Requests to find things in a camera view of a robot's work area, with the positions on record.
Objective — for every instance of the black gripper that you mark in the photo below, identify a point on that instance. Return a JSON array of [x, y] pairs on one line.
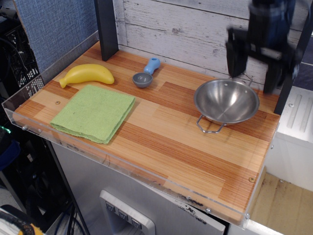
[[268, 27]]

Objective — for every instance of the steel colander bowl with handles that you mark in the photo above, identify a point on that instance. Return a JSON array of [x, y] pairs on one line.
[[226, 102]]

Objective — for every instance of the white ribbed appliance top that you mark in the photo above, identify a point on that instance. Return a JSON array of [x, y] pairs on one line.
[[297, 117]]

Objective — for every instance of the green folded cloth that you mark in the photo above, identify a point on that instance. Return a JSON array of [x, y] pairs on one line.
[[94, 113]]

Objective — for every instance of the yellow plastic banana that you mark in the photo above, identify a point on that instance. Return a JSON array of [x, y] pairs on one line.
[[85, 73]]

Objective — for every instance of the silver toy fridge cabinet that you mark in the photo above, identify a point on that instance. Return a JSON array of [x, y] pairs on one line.
[[127, 186]]

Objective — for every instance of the grey dispenser button panel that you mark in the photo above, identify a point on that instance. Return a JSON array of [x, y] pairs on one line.
[[124, 219]]

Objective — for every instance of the black plastic crate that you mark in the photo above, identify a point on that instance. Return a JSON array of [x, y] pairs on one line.
[[17, 59]]

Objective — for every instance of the clear acrylic table guard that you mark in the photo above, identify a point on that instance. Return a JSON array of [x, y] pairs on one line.
[[160, 144]]

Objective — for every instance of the yellow black object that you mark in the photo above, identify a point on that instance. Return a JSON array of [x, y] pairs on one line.
[[30, 229]]

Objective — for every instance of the right dark vertical post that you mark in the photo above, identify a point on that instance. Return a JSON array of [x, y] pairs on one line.
[[297, 61]]

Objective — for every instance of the dark vertical post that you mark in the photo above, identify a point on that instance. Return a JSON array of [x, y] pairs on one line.
[[297, 61], [106, 28]]

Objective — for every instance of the blue handled grey spoon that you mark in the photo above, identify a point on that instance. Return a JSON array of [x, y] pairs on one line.
[[145, 78]]

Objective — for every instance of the left dark vertical post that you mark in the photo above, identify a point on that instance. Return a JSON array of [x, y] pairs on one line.
[[106, 28]]

